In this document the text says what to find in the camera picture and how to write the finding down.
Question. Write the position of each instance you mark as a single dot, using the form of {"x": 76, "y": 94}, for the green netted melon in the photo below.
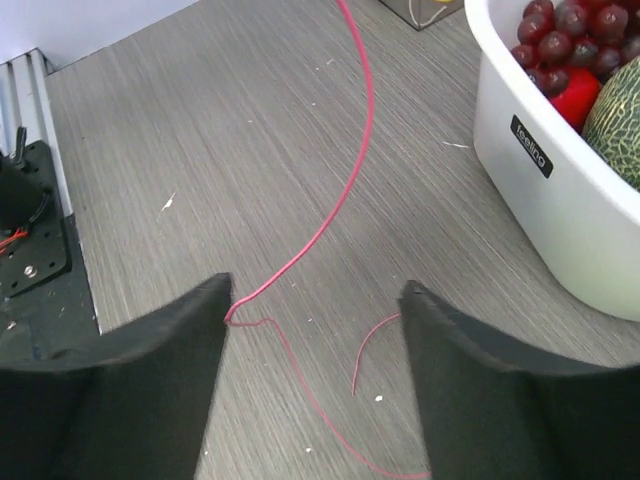
{"x": 612, "y": 126}

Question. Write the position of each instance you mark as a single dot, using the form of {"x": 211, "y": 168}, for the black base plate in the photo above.
{"x": 46, "y": 301}

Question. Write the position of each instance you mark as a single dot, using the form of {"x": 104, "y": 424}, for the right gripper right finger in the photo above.
{"x": 492, "y": 406}

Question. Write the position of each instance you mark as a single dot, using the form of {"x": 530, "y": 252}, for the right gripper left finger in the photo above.
{"x": 132, "y": 403}

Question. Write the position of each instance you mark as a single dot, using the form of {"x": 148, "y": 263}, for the white plastic fruit basket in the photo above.
{"x": 580, "y": 216}

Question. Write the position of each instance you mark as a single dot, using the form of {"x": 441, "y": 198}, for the dark red grape bunch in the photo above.
{"x": 558, "y": 40}

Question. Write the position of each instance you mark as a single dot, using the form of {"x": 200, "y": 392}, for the clear plastic cable box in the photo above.
{"x": 422, "y": 14}

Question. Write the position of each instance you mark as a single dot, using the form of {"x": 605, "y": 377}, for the red apple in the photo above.
{"x": 575, "y": 102}

